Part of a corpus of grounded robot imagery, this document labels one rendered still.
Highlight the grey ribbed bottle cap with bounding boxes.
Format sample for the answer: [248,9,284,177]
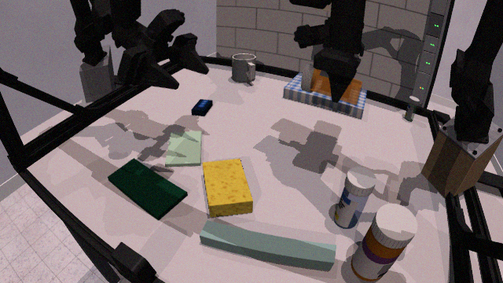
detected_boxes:
[301,63,315,93]

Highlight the grey bottle with brown label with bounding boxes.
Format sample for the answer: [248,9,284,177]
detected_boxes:
[351,204,418,281]

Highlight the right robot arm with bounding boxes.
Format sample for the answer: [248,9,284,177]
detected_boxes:
[289,0,503,144]

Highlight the grey mug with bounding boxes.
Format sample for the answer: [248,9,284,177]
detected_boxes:
[232,53,256,83]

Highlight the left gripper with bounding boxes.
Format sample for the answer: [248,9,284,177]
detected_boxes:
[117,25,209,90]

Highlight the orange pill bottle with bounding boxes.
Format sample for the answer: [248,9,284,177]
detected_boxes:
[310,69,362,105]

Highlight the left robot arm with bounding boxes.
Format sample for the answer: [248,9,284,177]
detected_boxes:
[70,0,185,66]

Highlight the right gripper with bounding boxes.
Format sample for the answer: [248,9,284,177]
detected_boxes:
[314,12,365,103]

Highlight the yellow sponge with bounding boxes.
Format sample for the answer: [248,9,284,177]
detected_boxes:
[203,159,253,217]

